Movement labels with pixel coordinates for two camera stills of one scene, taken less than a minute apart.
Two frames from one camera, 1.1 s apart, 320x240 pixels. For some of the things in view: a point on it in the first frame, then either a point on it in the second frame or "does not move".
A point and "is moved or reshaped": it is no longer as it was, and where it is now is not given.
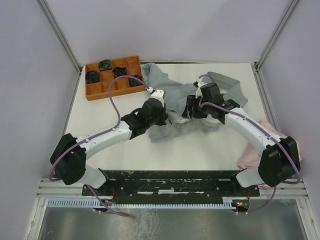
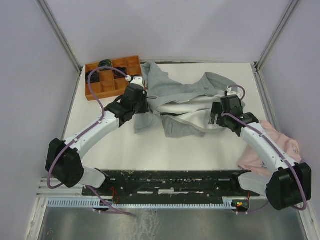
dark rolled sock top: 105,65 does not move
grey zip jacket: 216,92 is moved or reshaped
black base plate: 171,186 does not move
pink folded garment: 250,157 does not move
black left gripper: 162,120 to 144,109
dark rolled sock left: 92,76 does not move
